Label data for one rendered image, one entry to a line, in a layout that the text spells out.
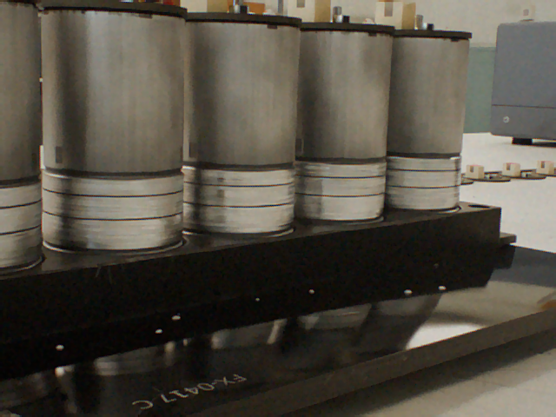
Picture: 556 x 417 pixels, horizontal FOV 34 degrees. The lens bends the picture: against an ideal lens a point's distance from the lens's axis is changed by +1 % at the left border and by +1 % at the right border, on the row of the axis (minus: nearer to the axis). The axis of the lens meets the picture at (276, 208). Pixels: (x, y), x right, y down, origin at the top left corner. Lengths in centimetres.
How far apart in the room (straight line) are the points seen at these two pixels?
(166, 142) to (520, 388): 7
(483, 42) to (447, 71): 579
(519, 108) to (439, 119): 53
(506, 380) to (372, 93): 6
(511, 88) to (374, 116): 56
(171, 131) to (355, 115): 5
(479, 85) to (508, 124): 524
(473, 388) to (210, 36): 8
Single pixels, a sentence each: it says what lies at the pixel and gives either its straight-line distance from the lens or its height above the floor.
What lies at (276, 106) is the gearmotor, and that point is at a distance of 17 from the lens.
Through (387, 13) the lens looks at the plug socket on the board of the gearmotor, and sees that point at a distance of 21.
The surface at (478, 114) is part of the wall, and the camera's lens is 598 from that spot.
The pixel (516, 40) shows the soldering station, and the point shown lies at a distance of 74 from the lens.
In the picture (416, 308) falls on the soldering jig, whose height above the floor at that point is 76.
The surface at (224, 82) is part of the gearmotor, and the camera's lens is 17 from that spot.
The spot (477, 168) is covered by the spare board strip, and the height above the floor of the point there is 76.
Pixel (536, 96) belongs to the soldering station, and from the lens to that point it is 73.
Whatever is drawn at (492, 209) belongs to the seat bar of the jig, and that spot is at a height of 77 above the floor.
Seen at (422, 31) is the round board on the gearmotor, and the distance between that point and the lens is 21.
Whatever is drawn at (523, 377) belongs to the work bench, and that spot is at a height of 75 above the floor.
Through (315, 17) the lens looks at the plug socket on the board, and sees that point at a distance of 19.
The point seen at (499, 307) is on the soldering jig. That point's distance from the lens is 17.
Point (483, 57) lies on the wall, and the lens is 598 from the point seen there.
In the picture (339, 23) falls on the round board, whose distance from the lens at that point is 18.
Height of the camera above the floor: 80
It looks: 9 degrees down
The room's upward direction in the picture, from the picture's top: 2 degrees clockwise
